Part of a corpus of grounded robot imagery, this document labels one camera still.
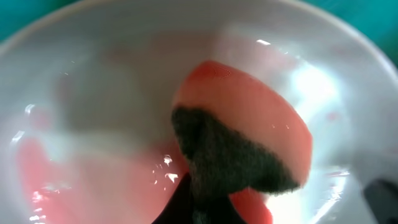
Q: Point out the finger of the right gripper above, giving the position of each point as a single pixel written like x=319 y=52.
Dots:
x=381 y=197

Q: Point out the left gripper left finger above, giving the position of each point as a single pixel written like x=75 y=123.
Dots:
x=179 y=209

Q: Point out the blue plastic tray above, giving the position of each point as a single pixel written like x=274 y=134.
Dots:
x=376 y=19

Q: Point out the light blue plate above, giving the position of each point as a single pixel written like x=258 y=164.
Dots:
x=87 y=95

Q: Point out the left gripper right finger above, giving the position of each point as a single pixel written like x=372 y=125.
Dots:
x=225 y=212

